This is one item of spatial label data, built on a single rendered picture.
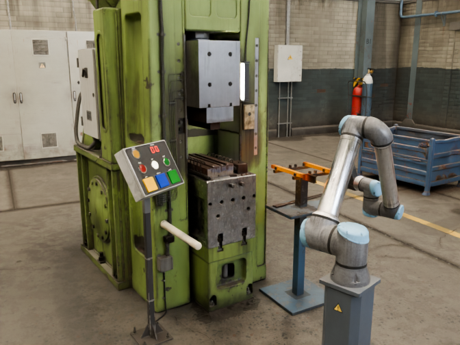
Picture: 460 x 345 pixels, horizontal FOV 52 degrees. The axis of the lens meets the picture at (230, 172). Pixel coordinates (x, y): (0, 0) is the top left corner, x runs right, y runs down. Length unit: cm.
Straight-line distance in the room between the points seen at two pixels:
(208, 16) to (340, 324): 195
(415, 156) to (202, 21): 404
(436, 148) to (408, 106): 581
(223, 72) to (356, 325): 163
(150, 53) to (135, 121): 57
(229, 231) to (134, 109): 103
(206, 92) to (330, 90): 831
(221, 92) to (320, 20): 803
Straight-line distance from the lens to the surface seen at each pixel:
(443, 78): 1144
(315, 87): 1080
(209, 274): 314
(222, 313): 327
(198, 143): 345
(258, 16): 328
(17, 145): 812
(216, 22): 310
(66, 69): 810
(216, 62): 292
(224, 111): 297
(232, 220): 309
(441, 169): 649
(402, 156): 651
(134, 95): 323
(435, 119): 1159
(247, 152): 329
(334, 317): 245
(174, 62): 294
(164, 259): 309
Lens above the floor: 165
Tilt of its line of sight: 14 degrees down
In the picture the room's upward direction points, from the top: straight up
